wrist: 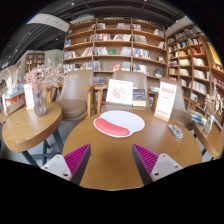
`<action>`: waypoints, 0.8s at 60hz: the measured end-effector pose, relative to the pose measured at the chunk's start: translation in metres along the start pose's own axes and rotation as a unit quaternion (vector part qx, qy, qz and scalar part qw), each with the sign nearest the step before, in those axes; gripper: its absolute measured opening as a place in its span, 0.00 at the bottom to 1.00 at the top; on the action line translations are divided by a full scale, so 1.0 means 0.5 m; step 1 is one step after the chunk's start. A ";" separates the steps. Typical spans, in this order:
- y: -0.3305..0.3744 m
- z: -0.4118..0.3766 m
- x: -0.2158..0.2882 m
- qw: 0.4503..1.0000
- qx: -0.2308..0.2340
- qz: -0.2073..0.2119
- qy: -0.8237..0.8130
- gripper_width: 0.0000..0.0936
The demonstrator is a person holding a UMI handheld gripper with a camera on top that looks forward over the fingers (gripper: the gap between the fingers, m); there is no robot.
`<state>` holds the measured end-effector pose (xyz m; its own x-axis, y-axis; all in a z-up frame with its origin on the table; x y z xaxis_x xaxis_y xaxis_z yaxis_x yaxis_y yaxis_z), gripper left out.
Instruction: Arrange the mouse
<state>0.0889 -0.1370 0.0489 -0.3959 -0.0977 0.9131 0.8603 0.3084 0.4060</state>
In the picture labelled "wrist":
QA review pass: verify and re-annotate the brown middle armchair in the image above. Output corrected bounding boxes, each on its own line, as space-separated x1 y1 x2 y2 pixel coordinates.
95 70 158 113

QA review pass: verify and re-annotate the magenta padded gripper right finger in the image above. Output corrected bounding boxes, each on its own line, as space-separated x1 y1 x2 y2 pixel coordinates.
132 144 182 185

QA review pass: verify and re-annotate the dark book on chair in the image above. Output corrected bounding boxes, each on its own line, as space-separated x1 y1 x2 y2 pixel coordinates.
133 89 146 106

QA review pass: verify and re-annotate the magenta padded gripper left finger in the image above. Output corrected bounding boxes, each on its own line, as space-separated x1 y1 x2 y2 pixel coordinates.
42 144 91 185

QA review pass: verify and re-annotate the grey computer mouse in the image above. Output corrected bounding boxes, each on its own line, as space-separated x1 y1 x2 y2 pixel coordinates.
168 124 183 139

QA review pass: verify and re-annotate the white red standing sign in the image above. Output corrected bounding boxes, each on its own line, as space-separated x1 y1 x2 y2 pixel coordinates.
154 82 177 121

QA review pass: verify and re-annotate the glass vase with dried flowers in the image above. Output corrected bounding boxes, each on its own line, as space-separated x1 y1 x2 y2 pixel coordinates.
24 61 64 117

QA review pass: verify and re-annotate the large wooden bookshelf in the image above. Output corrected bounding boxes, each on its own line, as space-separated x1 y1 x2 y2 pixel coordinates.
63 17 168 82

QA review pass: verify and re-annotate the brown left armchair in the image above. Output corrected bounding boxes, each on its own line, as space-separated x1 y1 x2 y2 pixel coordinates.
54 69 98 122

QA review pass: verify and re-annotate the white sign on left table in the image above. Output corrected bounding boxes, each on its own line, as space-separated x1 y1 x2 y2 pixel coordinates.
24 84 34 109

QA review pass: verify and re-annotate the glass vase flowers right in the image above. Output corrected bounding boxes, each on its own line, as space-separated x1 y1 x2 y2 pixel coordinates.
204 80 224 134

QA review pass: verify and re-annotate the wooden right table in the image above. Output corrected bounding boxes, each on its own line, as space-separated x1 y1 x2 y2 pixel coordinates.
193 122 224 159

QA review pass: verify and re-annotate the round wooden centre table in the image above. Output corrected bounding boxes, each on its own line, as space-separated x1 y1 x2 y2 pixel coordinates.
63 110 202 190

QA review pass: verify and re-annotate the round wooden left table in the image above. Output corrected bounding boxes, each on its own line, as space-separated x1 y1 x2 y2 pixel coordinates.
2 103 64 166

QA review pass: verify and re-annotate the white mouse pad red rest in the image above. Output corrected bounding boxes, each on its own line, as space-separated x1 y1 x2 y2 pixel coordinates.
93 110 145 138

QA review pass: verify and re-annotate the white framed picture card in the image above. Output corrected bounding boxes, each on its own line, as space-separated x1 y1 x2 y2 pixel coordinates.
106 79 133 105

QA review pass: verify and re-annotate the distant left bookshelf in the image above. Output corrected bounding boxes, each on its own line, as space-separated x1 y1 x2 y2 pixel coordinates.
25 52 45 73

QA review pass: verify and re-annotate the right wooden bookshelf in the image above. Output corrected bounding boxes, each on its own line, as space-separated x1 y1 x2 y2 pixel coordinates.
167 24 224 113

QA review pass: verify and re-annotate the round wooden table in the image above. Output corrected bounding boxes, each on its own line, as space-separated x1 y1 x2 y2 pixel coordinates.
63 110 202 190
2 103 64 166

